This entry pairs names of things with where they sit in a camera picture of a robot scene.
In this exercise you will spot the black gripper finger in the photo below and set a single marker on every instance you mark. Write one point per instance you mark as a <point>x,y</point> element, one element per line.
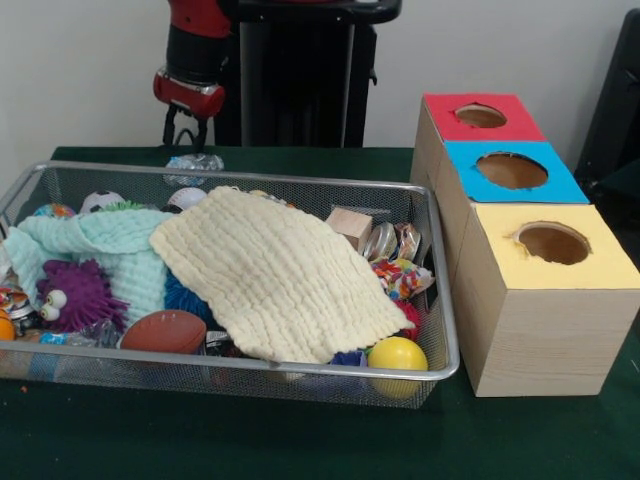
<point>169,126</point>
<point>202,136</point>

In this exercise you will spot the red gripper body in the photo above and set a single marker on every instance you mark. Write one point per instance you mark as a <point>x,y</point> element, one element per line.
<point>189,96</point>

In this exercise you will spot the clear plastic packet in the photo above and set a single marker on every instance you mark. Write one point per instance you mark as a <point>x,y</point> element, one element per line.
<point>194,168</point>

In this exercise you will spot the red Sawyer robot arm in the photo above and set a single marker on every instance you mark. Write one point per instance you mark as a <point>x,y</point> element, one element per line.
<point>200,40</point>

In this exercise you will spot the clear mesh bin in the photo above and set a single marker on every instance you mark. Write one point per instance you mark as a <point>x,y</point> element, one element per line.
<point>150,385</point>

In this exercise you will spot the white ball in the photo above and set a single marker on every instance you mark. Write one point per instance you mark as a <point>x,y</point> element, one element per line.
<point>187,198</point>

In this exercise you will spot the small soccer ball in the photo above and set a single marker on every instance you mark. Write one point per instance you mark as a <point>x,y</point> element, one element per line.
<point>102,201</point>

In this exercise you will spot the mint green cloth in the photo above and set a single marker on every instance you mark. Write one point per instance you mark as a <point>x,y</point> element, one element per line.
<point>110,240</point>

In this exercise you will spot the cream yellow cloth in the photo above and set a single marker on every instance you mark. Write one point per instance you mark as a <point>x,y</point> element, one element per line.
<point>280,275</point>

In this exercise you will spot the small wooden block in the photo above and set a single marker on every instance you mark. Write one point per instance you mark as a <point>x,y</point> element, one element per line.
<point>350,226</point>

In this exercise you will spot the purple spiky toy with eyes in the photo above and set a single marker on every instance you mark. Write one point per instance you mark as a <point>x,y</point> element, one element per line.
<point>85,295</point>

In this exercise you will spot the brown toy football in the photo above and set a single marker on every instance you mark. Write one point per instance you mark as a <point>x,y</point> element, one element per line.
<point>163,332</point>

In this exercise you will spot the colourful crinkly packet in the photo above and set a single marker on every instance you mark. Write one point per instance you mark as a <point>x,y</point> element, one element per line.
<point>402,278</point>

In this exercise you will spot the orange toy basketball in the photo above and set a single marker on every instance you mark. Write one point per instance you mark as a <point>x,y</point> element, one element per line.
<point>5,328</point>

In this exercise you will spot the yellow ball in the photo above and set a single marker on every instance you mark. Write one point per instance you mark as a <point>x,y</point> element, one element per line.
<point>397,354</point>

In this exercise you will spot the dark green table cloth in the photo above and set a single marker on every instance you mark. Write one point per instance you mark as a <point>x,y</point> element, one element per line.
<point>300,440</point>

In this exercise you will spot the black chair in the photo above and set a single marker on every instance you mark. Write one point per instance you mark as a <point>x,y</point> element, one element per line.
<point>615,110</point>

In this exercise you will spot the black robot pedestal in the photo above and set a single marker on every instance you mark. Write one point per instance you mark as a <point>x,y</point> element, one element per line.
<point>310,90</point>

